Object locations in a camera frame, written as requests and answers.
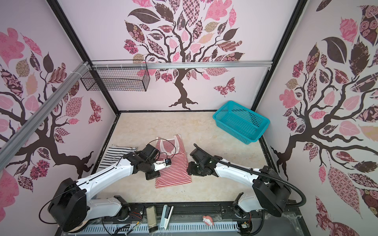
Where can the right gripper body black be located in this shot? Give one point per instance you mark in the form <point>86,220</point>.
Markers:
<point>195,169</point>

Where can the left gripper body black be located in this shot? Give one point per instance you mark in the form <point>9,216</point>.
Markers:
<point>149,170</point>

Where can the black white striped tank top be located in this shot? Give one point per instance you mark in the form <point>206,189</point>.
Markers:
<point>113,155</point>

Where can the red white striped tank top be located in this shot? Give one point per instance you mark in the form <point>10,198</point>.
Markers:
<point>176,174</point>

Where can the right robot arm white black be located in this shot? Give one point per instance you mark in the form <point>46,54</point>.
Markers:
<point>269,192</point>

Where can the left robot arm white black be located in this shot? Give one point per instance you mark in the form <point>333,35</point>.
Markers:
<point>74,203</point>

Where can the red white teeth toy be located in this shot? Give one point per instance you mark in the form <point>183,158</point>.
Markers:
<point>208,221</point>

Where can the white stapler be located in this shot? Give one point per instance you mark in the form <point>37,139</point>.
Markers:
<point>165,217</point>

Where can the teal plastic basket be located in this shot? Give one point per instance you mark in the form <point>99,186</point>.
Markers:
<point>240,122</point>

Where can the silver rectangular block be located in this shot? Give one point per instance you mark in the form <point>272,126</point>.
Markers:
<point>152,219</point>

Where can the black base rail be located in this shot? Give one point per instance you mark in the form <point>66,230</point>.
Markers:
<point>226,210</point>

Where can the black wire basket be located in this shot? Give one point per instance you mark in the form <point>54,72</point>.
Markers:
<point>117,75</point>

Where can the aluminium rail back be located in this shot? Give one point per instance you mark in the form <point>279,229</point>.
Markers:
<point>196,65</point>

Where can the aluminium rail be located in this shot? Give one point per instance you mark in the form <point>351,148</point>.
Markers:
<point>196,65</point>
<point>12,146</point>

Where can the aluminium rail left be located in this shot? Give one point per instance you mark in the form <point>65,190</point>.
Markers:
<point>12,146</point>

